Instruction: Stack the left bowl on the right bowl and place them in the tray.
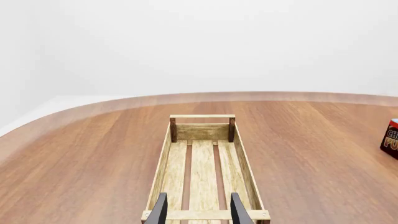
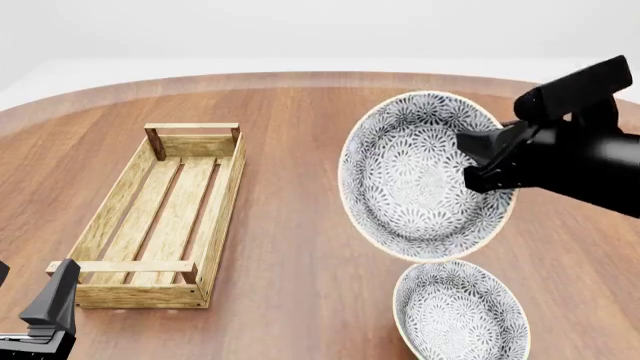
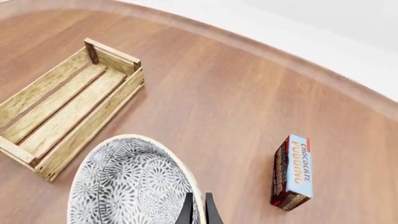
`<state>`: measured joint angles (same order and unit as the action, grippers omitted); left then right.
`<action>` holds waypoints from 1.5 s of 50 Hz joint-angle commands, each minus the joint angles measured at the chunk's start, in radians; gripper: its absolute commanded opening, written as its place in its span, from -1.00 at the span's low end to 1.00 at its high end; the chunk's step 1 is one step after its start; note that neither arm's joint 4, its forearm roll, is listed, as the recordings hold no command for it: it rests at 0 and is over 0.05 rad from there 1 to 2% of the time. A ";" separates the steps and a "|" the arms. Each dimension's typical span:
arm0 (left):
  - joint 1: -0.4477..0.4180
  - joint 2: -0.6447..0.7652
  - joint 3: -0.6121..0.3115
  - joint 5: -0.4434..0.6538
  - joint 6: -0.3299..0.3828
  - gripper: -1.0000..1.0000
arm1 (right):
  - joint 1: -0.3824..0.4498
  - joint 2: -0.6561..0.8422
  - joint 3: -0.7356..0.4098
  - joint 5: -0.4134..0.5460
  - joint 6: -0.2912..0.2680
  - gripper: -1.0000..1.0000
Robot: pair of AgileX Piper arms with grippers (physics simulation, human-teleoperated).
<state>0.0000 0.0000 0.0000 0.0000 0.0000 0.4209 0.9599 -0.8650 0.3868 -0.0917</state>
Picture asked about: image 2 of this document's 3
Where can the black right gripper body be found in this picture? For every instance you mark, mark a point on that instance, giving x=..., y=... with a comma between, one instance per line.
x=492, y=180

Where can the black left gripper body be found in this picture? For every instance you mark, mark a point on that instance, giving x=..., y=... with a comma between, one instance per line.
x=35, y=347

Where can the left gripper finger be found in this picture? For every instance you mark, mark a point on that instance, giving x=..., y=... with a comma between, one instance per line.
x=57, y=300
x=3, y=272

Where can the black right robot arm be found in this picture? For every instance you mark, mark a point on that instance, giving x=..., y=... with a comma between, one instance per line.
x=585, y=168

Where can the patterned grey-white bowl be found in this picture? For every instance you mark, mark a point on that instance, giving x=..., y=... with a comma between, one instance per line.
x=460, y=315
x=410, y=180

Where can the wooden slat tray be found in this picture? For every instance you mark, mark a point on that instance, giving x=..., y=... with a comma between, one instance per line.
x=170, y=202

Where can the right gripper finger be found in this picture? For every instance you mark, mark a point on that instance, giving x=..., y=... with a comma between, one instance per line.
x=492, y=144

